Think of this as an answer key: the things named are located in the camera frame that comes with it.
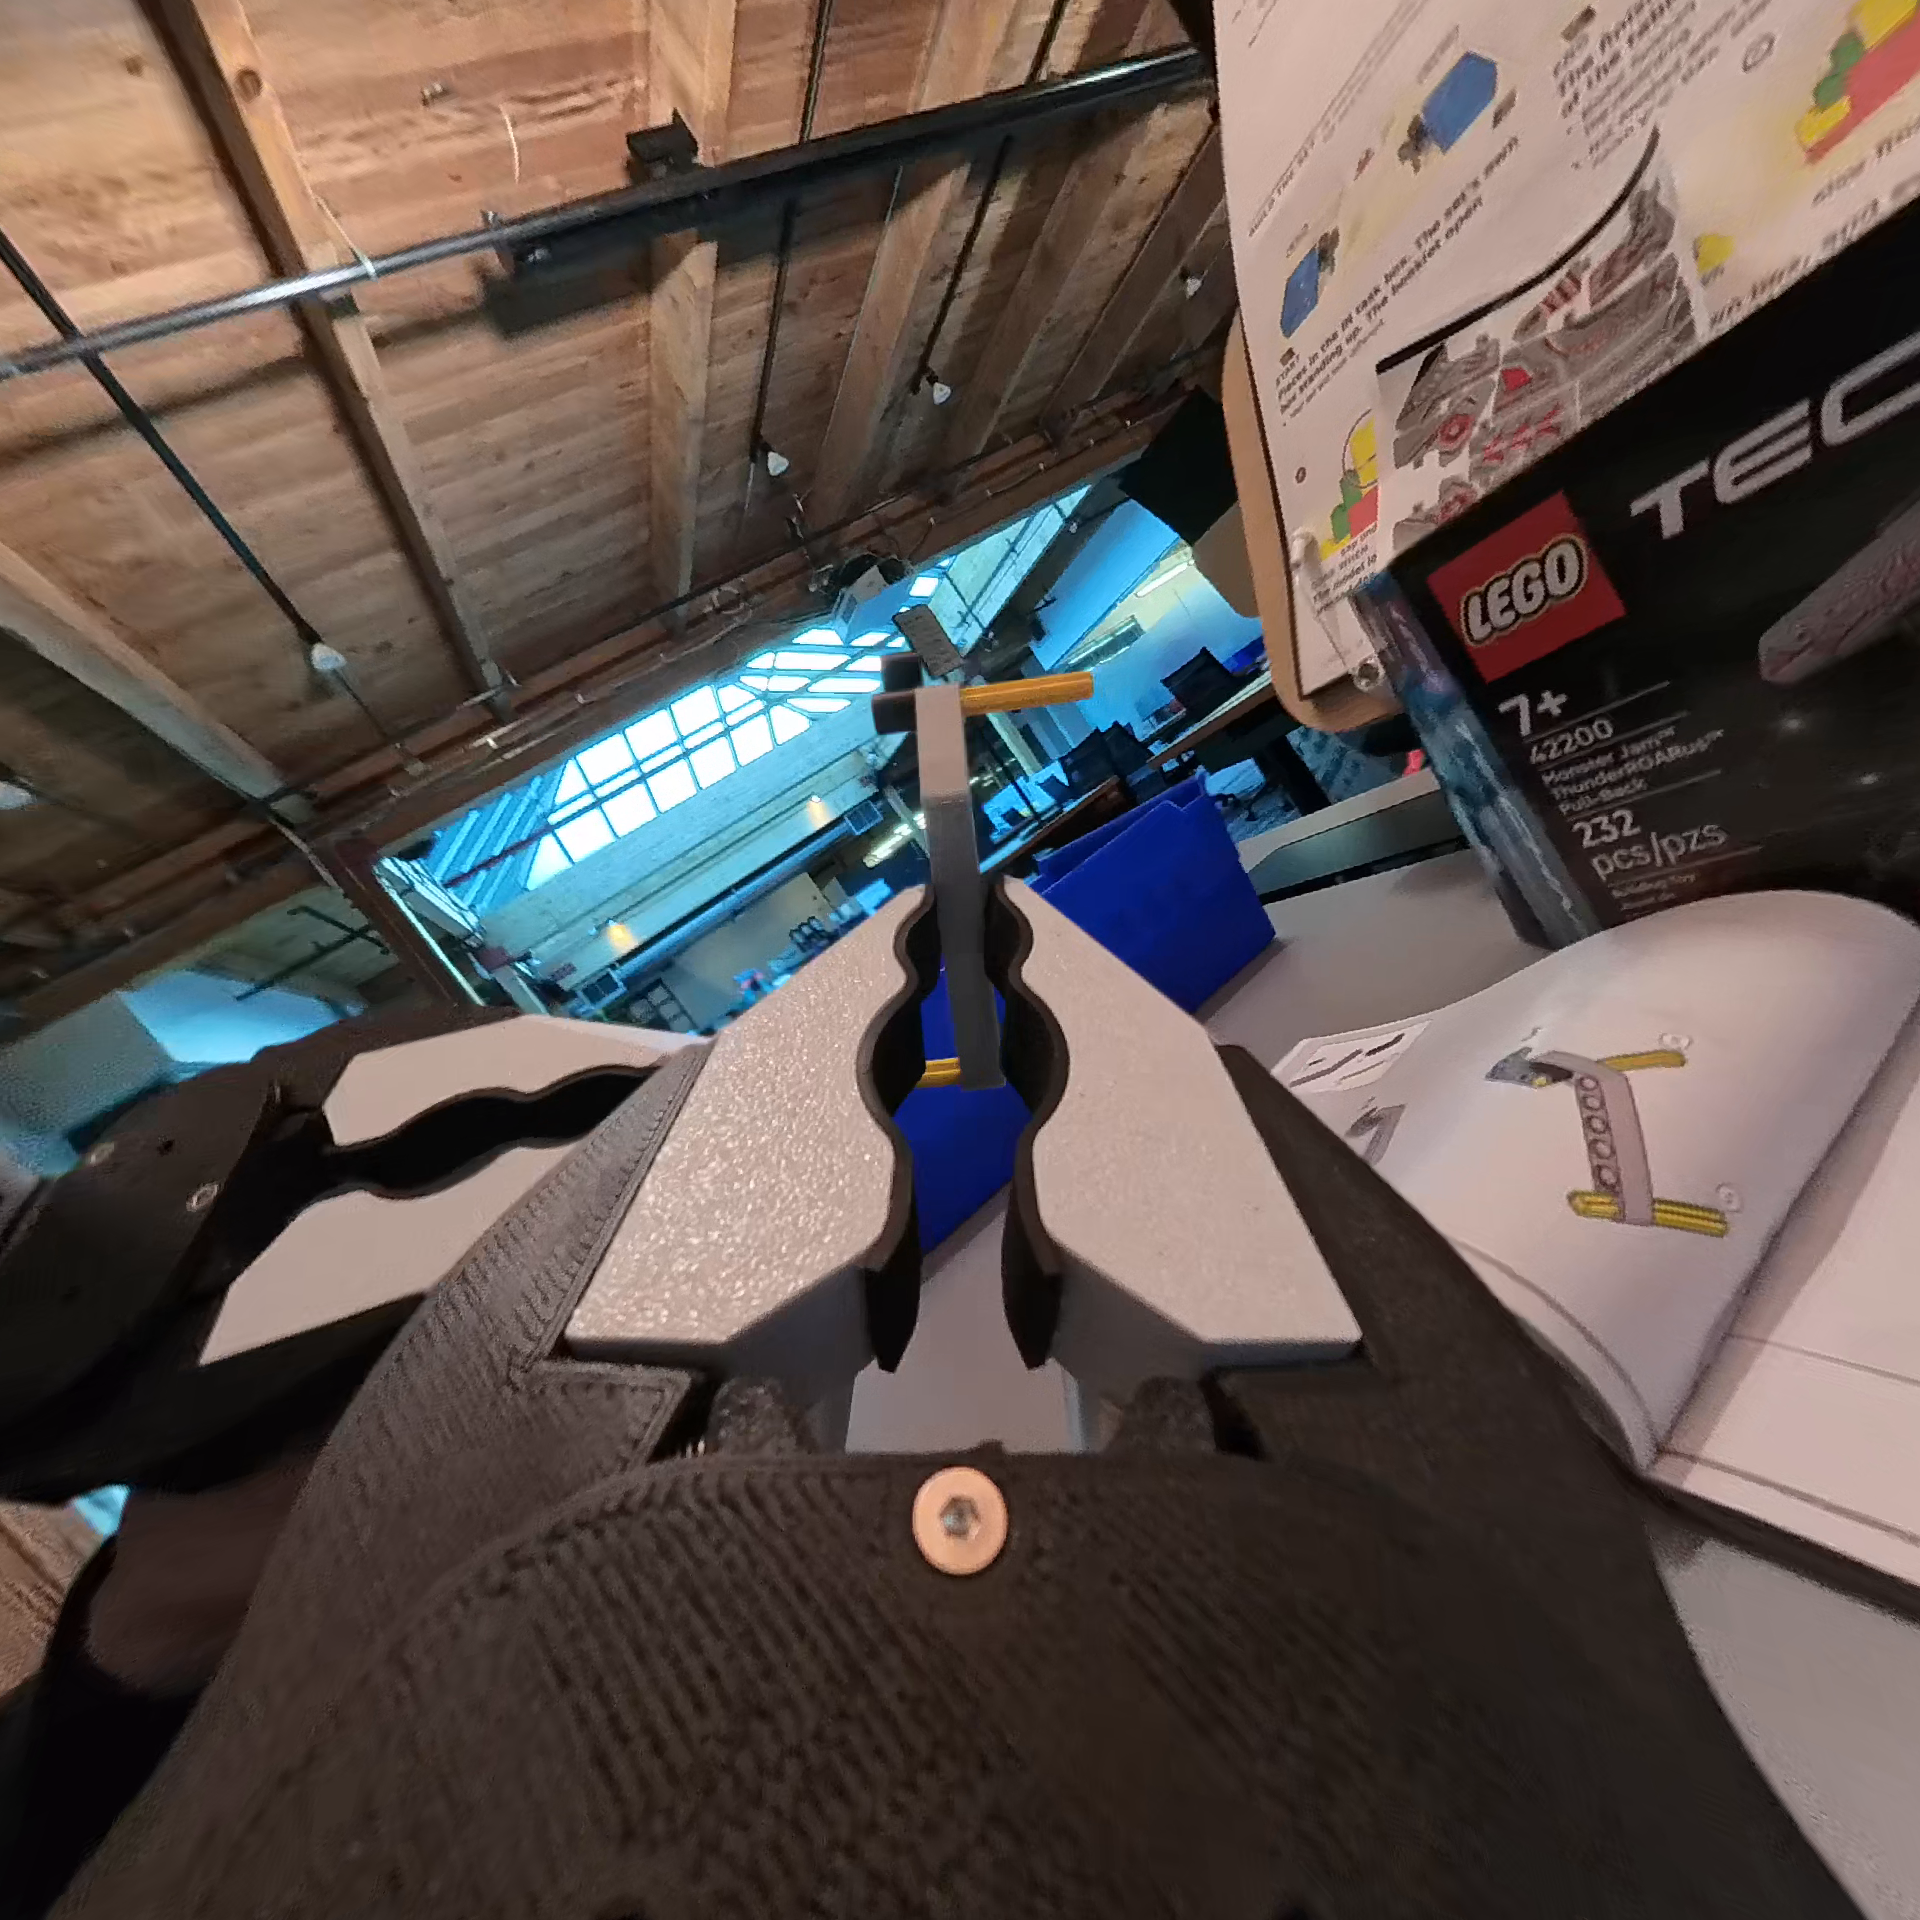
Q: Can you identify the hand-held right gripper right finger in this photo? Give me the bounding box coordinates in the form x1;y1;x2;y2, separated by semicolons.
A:
982;877;1362;1448

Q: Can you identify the blue plastic bin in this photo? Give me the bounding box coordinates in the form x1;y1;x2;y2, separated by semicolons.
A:
891;772;1277;1253

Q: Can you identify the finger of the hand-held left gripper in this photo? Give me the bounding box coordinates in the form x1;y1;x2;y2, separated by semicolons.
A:
317;1013;709;1150
196;1118;602;1367

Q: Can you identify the grey desk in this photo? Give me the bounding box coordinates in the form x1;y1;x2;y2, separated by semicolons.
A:
848;779;1920;1920

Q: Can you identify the open instruction booklet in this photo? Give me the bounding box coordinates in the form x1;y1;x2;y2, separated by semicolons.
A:
1268;887;1920;1592

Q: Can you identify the black and tan board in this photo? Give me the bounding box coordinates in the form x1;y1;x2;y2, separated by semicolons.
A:
1119;395;1277;722

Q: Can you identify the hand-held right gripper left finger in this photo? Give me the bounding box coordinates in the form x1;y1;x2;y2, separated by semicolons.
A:
563;882;939;1448

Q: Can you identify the grey angled toy beam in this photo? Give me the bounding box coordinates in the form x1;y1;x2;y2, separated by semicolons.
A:
911;683;1003;1090

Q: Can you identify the black ceiling rail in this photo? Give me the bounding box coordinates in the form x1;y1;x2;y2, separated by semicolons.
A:
487;45;1210;301

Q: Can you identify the toy sticker sheet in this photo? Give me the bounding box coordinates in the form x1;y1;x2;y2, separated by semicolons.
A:
1372;127;1704;549

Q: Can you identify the printed instruction sheet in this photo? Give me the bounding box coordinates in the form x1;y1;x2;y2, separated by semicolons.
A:
1206;0;1920;700

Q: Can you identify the black toy set box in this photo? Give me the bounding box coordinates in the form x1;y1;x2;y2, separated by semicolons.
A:
1350;248;1920;948

